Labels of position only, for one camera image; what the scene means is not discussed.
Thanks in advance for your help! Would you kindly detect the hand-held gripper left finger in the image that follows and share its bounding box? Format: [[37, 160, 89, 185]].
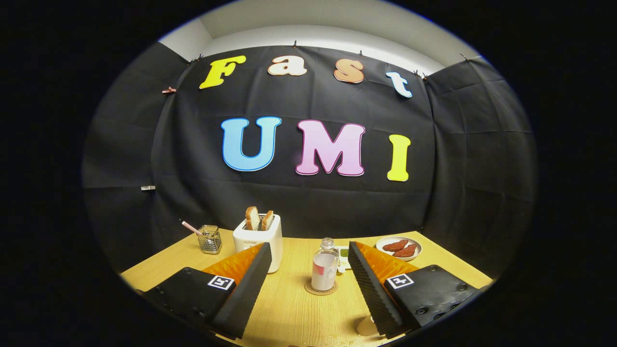
[[142, 242, 273, 340]]

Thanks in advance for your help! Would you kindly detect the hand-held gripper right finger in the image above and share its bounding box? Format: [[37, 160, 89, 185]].
[[347, 241, 495, 339]]

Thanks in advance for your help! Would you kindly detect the cream cup with wooden handle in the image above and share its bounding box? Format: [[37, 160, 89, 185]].
[[356, 316, 381, 336]]

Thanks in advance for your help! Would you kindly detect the clear juice bottle pink label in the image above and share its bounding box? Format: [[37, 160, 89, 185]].
[[311, 238, 341, 292]]

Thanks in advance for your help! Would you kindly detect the round cork coaster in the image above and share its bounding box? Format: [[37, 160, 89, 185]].
[[304, 279, 338, 296]]

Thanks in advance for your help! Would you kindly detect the round white plate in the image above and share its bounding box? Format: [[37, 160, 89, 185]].
[[376, 236, 423, 262]]

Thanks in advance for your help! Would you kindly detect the wooden table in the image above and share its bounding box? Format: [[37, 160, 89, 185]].
[[120, 228, 495, 347]]

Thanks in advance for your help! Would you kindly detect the white toaster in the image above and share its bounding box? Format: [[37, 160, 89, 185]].
[[233, 214, 283, 274]]

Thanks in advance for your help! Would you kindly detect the black backdrop cloth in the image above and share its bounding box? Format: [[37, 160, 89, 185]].
[[82, 41, 538, 275]]

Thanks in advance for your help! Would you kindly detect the wire mesh pen holder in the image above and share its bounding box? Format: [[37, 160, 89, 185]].
[[198, 225, 223, 254]]

